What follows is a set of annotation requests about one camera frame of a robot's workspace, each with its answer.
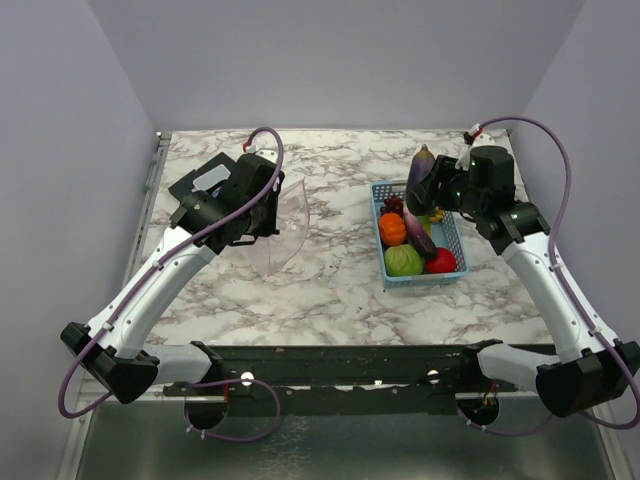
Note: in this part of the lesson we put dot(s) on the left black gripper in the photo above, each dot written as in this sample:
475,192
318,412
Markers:
269,228

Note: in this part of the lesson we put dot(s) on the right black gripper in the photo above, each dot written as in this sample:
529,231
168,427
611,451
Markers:
444,170

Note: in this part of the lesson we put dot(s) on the dark purple toy eggplant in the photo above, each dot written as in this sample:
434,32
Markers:
421,166

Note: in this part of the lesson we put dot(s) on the clear pink zip top bag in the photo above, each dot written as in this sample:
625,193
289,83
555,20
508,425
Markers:
293,223

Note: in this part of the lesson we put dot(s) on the green toy cabbage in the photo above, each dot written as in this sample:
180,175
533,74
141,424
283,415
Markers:
403,260

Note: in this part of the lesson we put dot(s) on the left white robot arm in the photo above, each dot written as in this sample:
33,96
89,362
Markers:
112,346

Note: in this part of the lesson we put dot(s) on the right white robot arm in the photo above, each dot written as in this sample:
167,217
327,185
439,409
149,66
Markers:
590,365

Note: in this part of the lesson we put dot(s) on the green orange toy mango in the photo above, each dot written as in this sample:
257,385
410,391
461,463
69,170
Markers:
426,224

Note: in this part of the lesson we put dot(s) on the yellow toy bell pepper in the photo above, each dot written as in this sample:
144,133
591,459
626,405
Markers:
436,216

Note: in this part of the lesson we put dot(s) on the dark red toy grapes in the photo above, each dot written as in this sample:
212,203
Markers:
394,205

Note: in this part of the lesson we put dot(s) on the light blue plastic basket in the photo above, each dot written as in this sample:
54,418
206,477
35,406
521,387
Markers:
444,234

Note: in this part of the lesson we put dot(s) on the orange toy pumpkin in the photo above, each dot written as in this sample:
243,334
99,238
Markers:
392,229

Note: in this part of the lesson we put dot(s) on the red toy tomato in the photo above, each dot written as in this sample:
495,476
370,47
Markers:
443,262

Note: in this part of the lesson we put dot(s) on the black foam pad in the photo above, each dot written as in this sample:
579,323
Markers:
182,188

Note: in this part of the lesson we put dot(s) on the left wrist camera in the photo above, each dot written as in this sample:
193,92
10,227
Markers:
262,150

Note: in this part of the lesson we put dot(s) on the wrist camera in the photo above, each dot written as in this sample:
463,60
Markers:
262,150
477,138

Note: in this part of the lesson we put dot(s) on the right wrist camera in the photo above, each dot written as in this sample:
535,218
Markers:
477,138

